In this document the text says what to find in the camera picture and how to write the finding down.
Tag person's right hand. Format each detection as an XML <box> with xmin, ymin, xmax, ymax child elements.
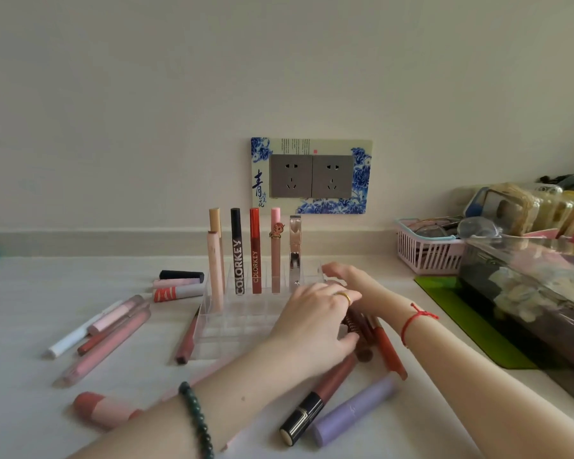
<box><xmin>321</xmin><ymin>262</ymin><xmax>410</xmax><ymax>330</ymax></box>

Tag person's left hand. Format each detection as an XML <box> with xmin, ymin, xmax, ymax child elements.
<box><xmin>267</xmin><ymin>281</ymin><xmax>363</xmax><ymax>378</ymax></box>

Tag striped brown lip tube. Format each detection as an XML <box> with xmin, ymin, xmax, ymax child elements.
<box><xmin>342</xmin><ymin>308</ymin><xmax>375</xmax><ymax>363</ymax></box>

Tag orange lipgloss silver cap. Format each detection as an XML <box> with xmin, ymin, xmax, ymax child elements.
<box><xmin>368</xmin><ymin>314</ymin><xmax>408</xmax><ymax>381</ymax></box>

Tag black cap pink lipgloss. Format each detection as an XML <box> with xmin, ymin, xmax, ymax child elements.
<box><xmin>279</xmin><ymin>351</ymin><xmax>360</xmax><ymax>448</ymax></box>

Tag clear acrylic lipstick organizer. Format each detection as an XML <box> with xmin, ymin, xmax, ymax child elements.
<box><xmin>191</xmin><ymin>258</ymin><xmax>326</xmax><ymax>361</ymax></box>

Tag silver square lipstick with charm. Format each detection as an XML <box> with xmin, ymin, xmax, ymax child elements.
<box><xmin>288</xmin><ymin>214</ymin><xmax>303</xmax><ymax>295</ymax></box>

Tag pink tube with charm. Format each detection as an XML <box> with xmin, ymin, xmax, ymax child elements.
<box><xmin>269</xmin><ymin>207</ymin><xmax>283</xmax><ymax>295</ymax></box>

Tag lavender lipstick tube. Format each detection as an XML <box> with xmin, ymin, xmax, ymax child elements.
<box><xmin>312</xmin><ymin>372</ymin><xmax>402</xmax><ymax>449</ymax></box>

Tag red Colorkey lip tube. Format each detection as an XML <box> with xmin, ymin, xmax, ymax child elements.
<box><xmin>249</xmin><ymin>207</ymin><xmax>263</xmax><ymax>295</ymax></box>

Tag black Colorkey lip tube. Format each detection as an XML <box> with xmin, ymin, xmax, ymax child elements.
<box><xmin>230</xmin><ymin>207</ymin><xmax>245</xmax><ymax>296</ymax></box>

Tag pink gloss black cap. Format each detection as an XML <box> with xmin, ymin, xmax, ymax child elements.
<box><xmin>174</xmin><ymin>305</ymin><xmax>203</xmax><ymax>365</ymax></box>

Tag white tube red stripes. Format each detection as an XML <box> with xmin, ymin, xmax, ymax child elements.
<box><xmin>152</xmin><ymin>285</ymin><xmax>205</xmax><ymax>303</ymax></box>

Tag black lipstick tube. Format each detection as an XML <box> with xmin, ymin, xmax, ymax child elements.
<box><xmin>159</xmin><ymin>270</ymin><xmax>205</xmax><ymax>284</ymax></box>

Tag pale pink slim tube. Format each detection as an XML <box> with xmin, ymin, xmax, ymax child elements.
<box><xmin>152</xmin><ymin>277</ymin><xmax>202</xmax><ymax>289</ymax></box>

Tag pink matte lipstick tube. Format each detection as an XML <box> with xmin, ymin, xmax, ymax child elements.
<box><xmin>87</xmin><ymin>295</ymin><xmax>145</xmax><ymax>336</ymax></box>

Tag dusty pink long lip gloss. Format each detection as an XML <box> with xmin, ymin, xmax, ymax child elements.
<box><xmin>52</xmin><ymin>308</ymin><xmax>152</xmax><ymax>389</ymax></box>

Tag coral pink capsule lipstick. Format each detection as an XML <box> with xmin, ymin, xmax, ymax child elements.
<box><xmin>72</xmin><ymin>391</ymin><xmax>145</xmax><ymax>431</ymax></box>

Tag white slim tube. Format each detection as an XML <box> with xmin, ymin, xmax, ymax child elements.
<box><xmin>45</xmin><ymin>300</ymin><xmax>124</xmax><ymax>360</ymax></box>

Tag person's left forearm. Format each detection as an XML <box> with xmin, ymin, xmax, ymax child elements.
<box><xmin>71</xmin><ymin>337</ymin><xmax>316</xmax><ymax>459</ymax></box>

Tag person's right forearm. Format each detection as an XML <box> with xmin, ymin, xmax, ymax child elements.
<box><xmin>401</xmin><ymin>300</ymin><xmax>574</xmax><ymax>459</ymax></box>

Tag clear plastic storage box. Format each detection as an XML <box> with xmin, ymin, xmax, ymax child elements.
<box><xmin>459</xmin><ymin>233</ymin><xmax>574</xmax><ymax>409</ymax></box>

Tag pink plastic basket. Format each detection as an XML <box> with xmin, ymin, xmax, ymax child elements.
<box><xmin>395</xmin><ymin>217</ymin><xmax>467</xmax><ymax>275</ymax></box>

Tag green mat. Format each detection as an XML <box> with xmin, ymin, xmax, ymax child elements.
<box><xmin>413</xmin><ymin>274</ymin><xmax>539</xmax><ymax>370</ymax></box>

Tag thin framed eyeglasses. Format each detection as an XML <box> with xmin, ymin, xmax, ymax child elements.
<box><xmin>409</xmin><ymin>216</ymin><xmax>462</xmax><ymax>238</ymax></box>

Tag glass bowl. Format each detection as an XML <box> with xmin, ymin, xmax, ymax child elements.
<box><xmin>457</xmin><ymin>216</ymin><xmax>502</xmax><ymax>240</ymax></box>

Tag clear container blue lid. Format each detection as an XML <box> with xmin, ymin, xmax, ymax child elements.
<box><xmin>462</xmin><ymin>182</ymin><xmax>544</xmax><ymax>237</ymax></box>

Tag clear container yellow lid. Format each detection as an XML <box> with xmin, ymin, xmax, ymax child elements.
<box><xmin>538</xmin><ymin>184</ymin><xmax>574</xmax><ymax>237</ymax></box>

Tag black pouch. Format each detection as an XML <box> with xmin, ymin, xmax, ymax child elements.
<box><xmin>539</xmin><ymin>173</ymin><xmax>574</xmax><ymax>193</ymax></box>

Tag red string bracelet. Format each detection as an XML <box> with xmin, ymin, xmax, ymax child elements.
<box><xmin>401</xmin><ymin>302</ymin><xmax>440</xmax><ymax>349</ymax></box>

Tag blue floral socket frame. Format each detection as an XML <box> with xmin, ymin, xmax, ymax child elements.
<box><xmin>250</xmin><ymin>136</ymin><xmax>374</xmax><ymax>215</ymax></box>

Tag grey wall socket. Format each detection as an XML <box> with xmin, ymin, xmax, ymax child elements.
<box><xmin>269</xmin><ymin>154</ymin><xmax>314</xmax><ymax>199</ymax></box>
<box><xmin>311</xmin><ymin>155</ymin><xmax>355</xmax><ymax>199</ymax></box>

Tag green bead bracelet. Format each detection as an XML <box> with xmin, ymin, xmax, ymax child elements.
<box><xmin>178</xmin><ymin>381</ymin><xmax>215</xmax><ymax>459</ymax></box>

